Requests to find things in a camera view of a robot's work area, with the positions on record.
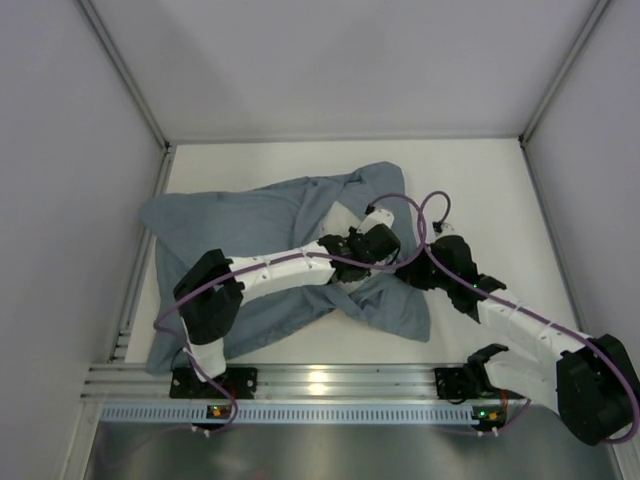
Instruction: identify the blue pillowcase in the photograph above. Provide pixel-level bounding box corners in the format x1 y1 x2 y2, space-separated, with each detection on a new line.
139 162 431 362

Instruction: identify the white pillow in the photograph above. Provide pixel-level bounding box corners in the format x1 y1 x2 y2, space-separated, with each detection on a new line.
319 201 369 296

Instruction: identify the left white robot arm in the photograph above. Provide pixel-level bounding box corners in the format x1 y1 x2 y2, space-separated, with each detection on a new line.
173 223 400 382

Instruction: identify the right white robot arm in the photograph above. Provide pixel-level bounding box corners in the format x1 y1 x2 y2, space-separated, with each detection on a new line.
395 234 639 445

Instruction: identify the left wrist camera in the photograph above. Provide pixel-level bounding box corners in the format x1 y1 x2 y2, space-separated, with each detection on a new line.
358 205 395 234

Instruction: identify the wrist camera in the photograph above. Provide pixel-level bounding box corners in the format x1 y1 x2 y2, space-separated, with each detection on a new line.
358 205 395 234
432 221 457 239

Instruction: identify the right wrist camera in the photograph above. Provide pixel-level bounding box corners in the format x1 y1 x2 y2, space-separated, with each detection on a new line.
432 221 457 239

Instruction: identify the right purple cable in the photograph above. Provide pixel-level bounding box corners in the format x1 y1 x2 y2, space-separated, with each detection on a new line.
413 190 640 445

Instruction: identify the purple cable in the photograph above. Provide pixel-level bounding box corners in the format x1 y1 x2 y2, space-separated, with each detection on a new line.
413 190 640 445
152 192 431 434

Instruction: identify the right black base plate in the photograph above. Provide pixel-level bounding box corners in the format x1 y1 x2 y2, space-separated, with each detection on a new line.
434 366 479 405

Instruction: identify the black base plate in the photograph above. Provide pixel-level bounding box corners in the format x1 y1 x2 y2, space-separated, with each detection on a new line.
434 366 479 405
169 367 258 400

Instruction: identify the slotted cable duct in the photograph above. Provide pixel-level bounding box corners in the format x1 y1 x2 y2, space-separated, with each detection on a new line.
100 402 502 426

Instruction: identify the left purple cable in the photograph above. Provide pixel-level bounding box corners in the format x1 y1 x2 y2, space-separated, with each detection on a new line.
152 192 431 434

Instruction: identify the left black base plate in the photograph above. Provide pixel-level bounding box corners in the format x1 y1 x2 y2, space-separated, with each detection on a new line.
169 367 258 400

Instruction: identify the aluminium mounting rail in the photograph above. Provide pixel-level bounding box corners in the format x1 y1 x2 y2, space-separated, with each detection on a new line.
79 363 526 401

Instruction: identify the right aluminium frame post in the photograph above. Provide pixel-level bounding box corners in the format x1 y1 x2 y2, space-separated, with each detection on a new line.
518 0 616 150

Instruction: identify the aluminium frame post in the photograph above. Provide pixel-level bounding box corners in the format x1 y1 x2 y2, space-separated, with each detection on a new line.
73 0 171 151
518 0 616 150

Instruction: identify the left aluminium frame post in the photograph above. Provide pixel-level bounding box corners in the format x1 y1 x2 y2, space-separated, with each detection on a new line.
73 0 171 151

